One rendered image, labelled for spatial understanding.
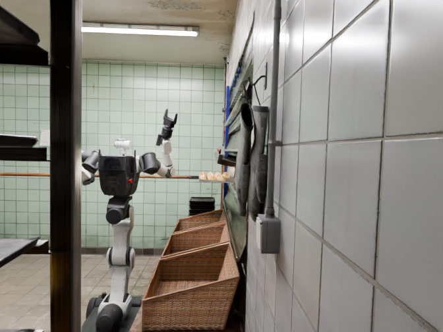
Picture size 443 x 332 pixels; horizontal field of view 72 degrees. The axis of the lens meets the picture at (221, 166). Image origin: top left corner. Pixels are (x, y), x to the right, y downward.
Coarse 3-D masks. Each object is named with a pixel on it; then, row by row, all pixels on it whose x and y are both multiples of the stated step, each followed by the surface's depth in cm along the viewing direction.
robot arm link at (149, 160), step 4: (144, 156) 231; (148, 156) 230; (152, 156) 231; (144, 160) 231; (148, 160) 228; (152, 160) 229; (156, 160) 234; (148, 164) 227; (152, 164) 227; (156, 164) 230; (160, 164) 239
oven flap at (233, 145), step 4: (240, 128) 227; (236, 132) 257; (240, 132) 212; (232, 136) 296; (236, 136) 237; (232, 140) 269; (236, 140) 220; (228, 144) 312; (232, 144) 248; (236, 144) 205; (228, 148) 283; (232, 148) 229; (236, 148) 192; (232, 152) 219; (236, 152) 170
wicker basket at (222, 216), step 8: (192, 216) 319; (200, 216) 320; (208, 216) 320; (216, 216) 320; (224, 216) 287; (184, 224) 320; (192, 224) 320; (200, 224) 321; (176, 232) 266; (200, 232) 266; (208, 240) 267; (192, 248) 266
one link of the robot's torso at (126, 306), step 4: (104, 300) 225; (128, 300) 227; (132, 300) 236; (100, 304) 219; (104, 304) 219; (120, 304) 220; (124, 304) 220; (128, 304) 224; (100, 308) 218; (124, 308) 219; (128, 308) 224; (124, 312) 218; (128, 312) 225; (124, 316) 219
